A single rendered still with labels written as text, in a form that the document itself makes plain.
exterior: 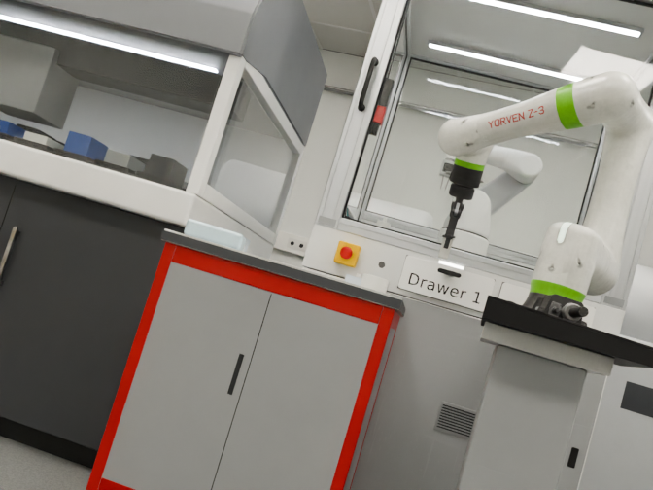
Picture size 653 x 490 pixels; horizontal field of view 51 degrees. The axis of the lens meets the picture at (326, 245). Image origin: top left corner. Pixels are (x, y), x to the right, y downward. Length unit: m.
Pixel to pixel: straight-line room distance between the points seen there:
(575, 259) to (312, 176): 4.24
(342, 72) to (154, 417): 4.58
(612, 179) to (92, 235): 1.55
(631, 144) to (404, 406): 1.02
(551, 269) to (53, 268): 1.52
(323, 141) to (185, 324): 4.21
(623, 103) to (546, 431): 0.80
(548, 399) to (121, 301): 1.31
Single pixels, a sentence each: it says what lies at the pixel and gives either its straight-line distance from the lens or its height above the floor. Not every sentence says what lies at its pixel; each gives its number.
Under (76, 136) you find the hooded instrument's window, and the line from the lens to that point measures 2.36.
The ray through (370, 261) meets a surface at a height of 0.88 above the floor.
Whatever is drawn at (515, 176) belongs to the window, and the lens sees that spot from 2.35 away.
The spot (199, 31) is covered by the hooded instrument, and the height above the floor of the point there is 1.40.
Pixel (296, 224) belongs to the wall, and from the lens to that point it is 5.71.
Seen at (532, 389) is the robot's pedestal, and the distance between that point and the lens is 1.63.
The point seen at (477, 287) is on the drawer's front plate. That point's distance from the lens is 2.25.
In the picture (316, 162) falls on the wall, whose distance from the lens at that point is 5.79.
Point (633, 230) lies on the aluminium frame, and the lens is 2.38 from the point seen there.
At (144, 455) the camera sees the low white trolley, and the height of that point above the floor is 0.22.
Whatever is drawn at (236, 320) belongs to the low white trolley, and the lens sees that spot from 1.72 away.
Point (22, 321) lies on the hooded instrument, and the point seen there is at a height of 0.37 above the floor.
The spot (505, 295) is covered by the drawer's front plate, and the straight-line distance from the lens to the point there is 2.25.
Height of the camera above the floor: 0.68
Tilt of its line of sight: 5 degrees up
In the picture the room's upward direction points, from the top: 17 degrees clockwise
